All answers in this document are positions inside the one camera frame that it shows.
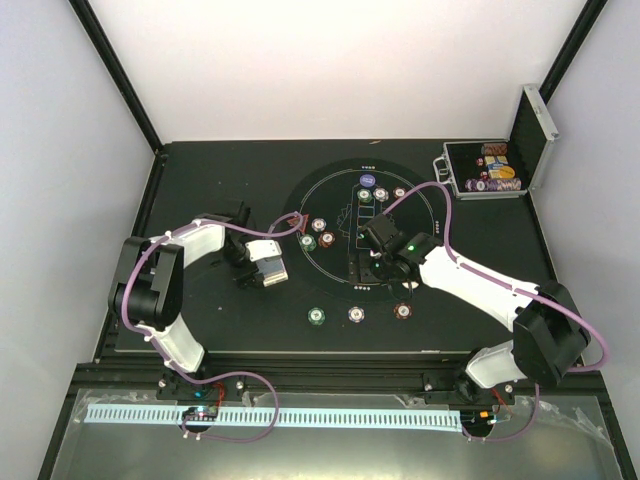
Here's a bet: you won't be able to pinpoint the red poker chip stack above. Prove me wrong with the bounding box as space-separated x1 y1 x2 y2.
393 303 413 320

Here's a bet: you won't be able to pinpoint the blue poker chip stack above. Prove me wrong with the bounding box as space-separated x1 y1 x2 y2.
348 306 365 323

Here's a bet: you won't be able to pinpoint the purple blind button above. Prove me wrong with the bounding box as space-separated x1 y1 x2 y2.
359 173 377 188

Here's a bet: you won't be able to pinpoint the green poker chip stack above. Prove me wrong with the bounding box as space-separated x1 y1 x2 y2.
307 307 326 326

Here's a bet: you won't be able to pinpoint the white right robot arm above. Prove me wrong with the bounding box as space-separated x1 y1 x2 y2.
358 214 590 403

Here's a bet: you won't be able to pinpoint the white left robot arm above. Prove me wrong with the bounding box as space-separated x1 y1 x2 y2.
108 207 286 399

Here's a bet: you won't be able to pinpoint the black left motor block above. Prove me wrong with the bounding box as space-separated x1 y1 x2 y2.
219 200 251 227

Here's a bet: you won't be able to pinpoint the red triangle marker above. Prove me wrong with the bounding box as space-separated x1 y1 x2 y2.
287 213 309 233

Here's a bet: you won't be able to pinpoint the round black poker mat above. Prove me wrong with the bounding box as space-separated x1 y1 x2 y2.
283 158 446 304

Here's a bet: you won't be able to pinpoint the purple chips row in case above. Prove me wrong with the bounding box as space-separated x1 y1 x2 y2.
465 178 522 193

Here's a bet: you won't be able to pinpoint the card boxes in case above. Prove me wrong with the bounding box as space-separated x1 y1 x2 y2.
484 155 516 180

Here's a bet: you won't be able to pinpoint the brown chips row in case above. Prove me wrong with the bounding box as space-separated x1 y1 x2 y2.
481 142 508 156

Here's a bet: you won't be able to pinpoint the aluminium poker case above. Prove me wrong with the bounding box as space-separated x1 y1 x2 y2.
433 84 560 200

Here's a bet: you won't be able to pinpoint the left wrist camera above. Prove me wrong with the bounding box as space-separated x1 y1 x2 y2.
245 239 282 262

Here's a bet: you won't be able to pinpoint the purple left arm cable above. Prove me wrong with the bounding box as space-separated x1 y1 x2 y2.
122 212 306 444

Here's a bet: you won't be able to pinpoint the black aluminium rail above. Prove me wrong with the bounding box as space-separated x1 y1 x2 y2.
194 349 606 406

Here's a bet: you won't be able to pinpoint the white slotted cable duct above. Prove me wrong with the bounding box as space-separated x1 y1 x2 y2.
84 404 462 433

